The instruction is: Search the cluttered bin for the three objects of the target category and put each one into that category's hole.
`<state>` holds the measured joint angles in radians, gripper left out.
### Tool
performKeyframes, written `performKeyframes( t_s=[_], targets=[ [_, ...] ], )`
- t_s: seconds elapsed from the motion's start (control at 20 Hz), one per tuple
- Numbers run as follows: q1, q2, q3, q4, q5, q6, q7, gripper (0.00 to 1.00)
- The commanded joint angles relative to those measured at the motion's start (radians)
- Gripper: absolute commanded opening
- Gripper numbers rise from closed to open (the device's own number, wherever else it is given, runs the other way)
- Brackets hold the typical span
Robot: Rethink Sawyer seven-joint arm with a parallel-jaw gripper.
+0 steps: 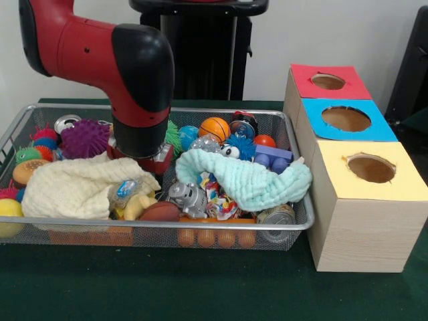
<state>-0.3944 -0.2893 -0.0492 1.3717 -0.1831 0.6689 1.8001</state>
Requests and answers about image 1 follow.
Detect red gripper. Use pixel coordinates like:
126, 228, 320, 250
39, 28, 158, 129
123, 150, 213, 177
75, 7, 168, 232
106, 143, 175, 177

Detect orange toy basketball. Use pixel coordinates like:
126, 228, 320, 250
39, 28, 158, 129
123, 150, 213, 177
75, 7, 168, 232
199, 116, 231, 144

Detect cream knitted cloth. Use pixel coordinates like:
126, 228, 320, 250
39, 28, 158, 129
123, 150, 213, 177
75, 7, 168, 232
20, 156, 162, 221

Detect red soda can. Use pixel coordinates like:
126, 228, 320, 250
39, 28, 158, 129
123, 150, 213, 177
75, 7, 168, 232
229, 111, 259, 138

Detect mint knitted cloth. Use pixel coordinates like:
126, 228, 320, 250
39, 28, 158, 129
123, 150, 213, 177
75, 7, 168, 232
175, 148, 314, 212

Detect wooden box with three holes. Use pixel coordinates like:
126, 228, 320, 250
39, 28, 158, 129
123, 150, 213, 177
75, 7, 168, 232
282, 63, 428, 274

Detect silver toy robot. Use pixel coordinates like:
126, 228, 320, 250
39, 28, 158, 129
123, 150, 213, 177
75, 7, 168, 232
168, 182, 208, 219

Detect purple spiky ball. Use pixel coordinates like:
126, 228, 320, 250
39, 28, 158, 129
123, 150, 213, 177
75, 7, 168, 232
61, 119, 111, 160

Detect blue spiky ball with eyes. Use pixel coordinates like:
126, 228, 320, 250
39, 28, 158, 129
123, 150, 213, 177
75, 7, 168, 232
219, 133, 257, 161

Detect purple toy block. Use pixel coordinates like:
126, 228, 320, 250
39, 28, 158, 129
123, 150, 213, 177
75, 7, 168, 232
253, 144, 294, 175

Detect toy burger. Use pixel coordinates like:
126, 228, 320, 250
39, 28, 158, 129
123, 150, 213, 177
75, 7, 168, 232
12, 158, 51, 188

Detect dark green side table cloth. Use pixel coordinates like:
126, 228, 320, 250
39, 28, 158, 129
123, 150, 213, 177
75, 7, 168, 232
401, 107, 428, 130

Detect black chair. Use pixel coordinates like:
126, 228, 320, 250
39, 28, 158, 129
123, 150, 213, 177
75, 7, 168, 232
384, 5, 428, 121

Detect wire mesh bin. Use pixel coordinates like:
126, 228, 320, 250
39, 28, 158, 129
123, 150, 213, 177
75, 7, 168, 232
0, 103, 315, 253

